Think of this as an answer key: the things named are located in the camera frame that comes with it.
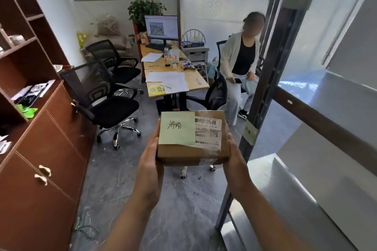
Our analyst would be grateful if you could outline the person's right hand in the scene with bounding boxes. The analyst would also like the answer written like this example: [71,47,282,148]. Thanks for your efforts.
[222,124,254,202]

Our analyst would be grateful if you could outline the person's left hand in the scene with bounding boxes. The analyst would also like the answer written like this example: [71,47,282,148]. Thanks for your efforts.
[132,127,165,211]

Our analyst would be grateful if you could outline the small cardboard parcel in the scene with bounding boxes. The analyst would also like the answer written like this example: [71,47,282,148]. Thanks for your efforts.
[156,110,231,167]

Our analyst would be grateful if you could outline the grey metal shelving rack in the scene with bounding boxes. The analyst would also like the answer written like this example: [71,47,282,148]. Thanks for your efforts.
[215,0,377,251]

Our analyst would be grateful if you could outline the person's left forearm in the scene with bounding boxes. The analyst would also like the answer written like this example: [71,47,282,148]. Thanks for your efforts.
[100,195,159,251]

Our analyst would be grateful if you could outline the person's right forearm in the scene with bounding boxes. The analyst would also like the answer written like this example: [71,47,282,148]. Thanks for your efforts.
[232,184,313,251]

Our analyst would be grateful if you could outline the blue flat box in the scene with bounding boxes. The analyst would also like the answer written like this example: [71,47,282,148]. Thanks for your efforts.
[180,40,205,49]

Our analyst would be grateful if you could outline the yellow and green sheet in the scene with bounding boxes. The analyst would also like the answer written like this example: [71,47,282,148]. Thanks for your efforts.
[147,83,166,96]

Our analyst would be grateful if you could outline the stack of white papers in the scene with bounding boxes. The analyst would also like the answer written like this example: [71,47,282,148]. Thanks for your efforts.
[145,71,190,94]

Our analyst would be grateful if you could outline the yellow wooden desk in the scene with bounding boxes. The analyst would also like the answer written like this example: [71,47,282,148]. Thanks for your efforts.
[139,41,210,112]

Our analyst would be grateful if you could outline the brown wooden cabinet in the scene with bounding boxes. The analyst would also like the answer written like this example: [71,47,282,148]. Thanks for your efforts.
[0,0,98,251]

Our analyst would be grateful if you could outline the white paper sheet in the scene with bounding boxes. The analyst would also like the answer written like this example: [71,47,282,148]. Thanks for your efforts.
[141,52,164,64]

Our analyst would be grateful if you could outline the black keyboard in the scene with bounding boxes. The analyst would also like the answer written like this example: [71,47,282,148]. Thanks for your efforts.
[145,42,172,52]

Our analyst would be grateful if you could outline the beige sacks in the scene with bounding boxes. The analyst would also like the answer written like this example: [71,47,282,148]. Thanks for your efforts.
[81,35,133,59]

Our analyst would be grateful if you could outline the bright green item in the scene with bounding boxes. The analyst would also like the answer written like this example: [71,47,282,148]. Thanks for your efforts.
[15,104,39,119]

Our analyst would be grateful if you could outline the black and white booklets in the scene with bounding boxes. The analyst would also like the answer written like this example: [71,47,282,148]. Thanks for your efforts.
[11,79,56,107]

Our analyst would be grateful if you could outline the white paper slips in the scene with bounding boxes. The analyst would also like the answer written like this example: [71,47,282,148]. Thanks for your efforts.
[0,135,12,154]

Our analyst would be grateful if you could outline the computer monitor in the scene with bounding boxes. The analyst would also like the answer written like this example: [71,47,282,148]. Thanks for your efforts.
[144,15,179,48]

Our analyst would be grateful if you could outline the white spindle-back chair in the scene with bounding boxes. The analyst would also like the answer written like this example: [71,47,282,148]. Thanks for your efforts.
[180,28,207,47]

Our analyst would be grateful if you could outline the yellow bag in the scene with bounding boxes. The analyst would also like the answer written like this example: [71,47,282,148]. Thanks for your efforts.
[76,31,90,49]

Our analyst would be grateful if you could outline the clear plastic bag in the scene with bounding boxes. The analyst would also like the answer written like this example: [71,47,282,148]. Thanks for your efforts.
[95,15,122,36]

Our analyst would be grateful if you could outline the green potted plant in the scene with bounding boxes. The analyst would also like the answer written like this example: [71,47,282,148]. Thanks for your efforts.
[127,0,168,43]

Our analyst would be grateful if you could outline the white wrapped items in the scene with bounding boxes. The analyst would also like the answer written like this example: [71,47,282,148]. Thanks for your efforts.
[0,23,26,53]

